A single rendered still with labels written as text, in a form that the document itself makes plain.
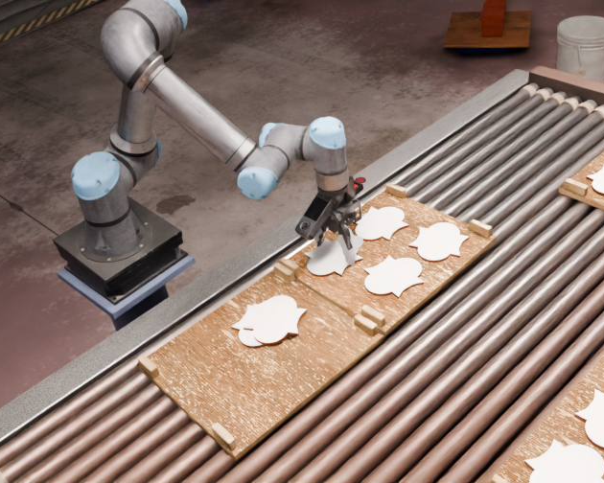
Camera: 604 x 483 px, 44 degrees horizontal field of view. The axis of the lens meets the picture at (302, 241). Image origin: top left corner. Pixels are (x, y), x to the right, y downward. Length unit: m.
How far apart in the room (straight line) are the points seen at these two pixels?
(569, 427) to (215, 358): 0.72
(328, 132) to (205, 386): 0.59
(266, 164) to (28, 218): 2.63
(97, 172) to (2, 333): 1.68
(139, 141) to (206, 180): 2.06
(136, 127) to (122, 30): 0.34
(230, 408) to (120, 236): 0.60
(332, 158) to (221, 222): 2.02
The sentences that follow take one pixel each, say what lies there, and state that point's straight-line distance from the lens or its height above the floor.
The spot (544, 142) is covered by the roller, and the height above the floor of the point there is 0.91.
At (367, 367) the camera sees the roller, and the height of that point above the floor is 0.92.
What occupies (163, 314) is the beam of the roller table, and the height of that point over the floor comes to 0.91.
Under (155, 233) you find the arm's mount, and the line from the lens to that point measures 1.97.
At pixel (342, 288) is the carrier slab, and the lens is 1.72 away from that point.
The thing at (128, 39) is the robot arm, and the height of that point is 1.53.
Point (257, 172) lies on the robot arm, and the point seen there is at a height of 1.27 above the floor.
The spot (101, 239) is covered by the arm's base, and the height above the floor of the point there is 1.01.
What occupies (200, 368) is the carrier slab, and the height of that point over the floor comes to 0.94.
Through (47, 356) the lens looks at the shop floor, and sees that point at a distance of 3.21.
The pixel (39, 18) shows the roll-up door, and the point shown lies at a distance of 6.51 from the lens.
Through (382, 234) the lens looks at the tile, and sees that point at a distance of 1.85.
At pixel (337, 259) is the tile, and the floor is 0.95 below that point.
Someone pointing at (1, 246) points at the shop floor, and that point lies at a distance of 3.93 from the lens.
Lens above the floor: 2.10
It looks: 38 degrees down
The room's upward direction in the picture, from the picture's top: 9 degrees counter-clockwise
